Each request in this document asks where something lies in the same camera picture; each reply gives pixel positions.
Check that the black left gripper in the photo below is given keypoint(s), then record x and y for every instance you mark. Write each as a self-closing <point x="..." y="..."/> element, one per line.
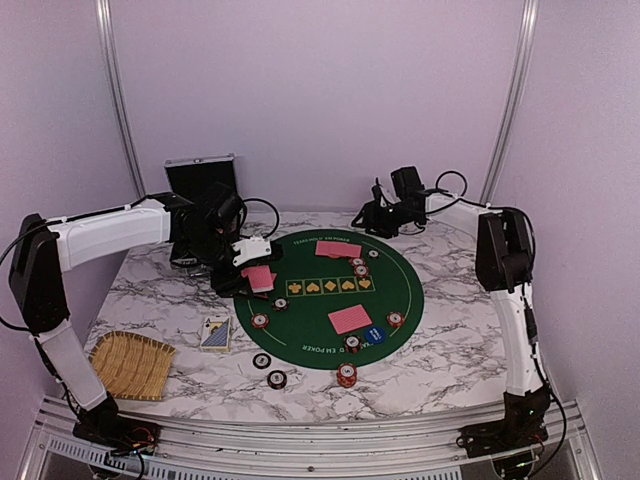
<point x="228" y="285"/>

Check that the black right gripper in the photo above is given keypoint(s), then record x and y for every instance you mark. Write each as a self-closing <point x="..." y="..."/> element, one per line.
<point x="372" y="221"/>

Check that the red playing card deck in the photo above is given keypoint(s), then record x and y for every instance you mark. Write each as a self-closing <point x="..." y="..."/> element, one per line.
<point x="259" y="278"/>

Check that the red-backed card top player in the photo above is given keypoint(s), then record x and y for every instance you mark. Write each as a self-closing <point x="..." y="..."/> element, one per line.
<point x="322" y="248"/>

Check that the red-backed card player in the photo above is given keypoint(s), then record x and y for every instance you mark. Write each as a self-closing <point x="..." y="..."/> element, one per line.
<point x="349" y="319"/>
<point x="322" y="248"/>

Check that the black poker chip stack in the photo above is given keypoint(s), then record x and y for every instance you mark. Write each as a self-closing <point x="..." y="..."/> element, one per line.
<point x="277" y="379"/>

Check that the red-backed card bottom player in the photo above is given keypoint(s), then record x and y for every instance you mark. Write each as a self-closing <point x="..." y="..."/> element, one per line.
<point x="349" y="319"/>

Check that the blue small blind button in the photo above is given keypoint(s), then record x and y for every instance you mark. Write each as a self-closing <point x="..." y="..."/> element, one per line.
<point x="375" y="335"/>

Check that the red poker chip stack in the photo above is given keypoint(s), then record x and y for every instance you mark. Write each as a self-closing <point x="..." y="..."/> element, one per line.
<point x="346" y="375"/>

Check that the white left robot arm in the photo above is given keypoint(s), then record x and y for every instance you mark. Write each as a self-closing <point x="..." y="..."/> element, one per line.
<point x="67" y="261"/>

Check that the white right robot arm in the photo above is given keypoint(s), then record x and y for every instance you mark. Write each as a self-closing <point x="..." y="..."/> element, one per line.
<point x="504" y="261"/>

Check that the playing card box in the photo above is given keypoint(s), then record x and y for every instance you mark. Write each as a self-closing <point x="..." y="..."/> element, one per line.
<point x="215" y="334"/>

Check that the round green poker mat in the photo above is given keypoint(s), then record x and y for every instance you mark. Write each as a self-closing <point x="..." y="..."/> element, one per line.
<point x="316" y="286"/>

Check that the aluminium poker chip case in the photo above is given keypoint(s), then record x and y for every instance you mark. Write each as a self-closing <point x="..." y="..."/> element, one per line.
<point x="200" y="175"/>

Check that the woven bamboo tray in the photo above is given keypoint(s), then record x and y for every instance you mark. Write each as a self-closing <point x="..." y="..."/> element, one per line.
<point x="132" y="366"/>

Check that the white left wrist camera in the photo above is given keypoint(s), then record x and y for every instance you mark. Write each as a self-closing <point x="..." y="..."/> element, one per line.
<point x="255" y="248"/>

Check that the aluminium front rail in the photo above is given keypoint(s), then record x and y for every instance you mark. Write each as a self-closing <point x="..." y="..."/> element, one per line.
<point x="414" y="447"/>

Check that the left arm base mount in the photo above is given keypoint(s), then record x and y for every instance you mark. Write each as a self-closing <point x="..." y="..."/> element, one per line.
<point x="105" y="426"/>

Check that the right aluminium frame post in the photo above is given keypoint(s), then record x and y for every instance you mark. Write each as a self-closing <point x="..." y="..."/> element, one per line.
<point x="514" y="95"/>

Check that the aluminium frame post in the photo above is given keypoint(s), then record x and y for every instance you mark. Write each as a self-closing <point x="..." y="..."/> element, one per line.
<point x="109" y="48"/>
<point x="514" y="95"/>

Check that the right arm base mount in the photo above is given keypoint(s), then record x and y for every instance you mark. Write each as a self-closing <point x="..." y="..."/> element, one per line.
<point x="522" y="425"/>

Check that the left aluminium frame post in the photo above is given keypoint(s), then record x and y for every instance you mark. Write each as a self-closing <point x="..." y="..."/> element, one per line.
<point x="109" y="48"/>

